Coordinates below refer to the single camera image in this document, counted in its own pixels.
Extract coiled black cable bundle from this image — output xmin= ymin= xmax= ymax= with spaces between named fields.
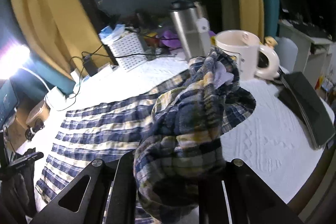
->
xmin=24 ymin=118 xmax=46 ymax=142

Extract yellow curtain left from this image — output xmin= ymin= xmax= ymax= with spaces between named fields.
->
xmin=11 ymin=0 xmax=111 ymax=78

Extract white perforated plastic basket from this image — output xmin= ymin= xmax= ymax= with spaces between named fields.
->
xmin=102 ymin=33 xmax=147 ymax=72

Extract white desk lamp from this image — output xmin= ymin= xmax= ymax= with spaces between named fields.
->
xmin=1 ymin=43 xmax=75 ymax=102

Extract tan lidded food container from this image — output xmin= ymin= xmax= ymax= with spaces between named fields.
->
xmin=26 ymin=100 xmax=50 ymax=127

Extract white bear cartoon mug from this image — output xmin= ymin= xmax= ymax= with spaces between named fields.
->
xmin=215 ymin=30 xmax=280 ymax=81

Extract purple cloth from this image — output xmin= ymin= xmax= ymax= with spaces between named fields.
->
xmin=160 ymin=30 xmax=215 ymax=52

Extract black power adapter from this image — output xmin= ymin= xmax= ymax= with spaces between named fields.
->
xmin=83 ymin=55 xmax=98 ymax=77

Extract grey computer desk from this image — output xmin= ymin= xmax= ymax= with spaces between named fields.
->
xmin=278 ymin=20 xmax=335 ymax=87

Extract white power strip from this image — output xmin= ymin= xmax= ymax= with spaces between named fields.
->
xmin=71 ymin=62 xmax=120 ymax=90

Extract blue yellow plaid pants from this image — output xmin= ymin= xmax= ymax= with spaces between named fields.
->
xmin=35 ymin=47 xmax=256 ymax=223

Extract black lamp power cable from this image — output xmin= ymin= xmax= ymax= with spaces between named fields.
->
xmin=56 ymin=43 xmax=169 ymax=112

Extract stainless steel tumbler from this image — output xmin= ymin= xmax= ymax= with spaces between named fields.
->
xmin=170 ymin=1 xmax=211 ymax=60

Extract brown cardboard box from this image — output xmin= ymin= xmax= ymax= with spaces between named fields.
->
xmin=7 ymin=108 xmax=30 ymax=151

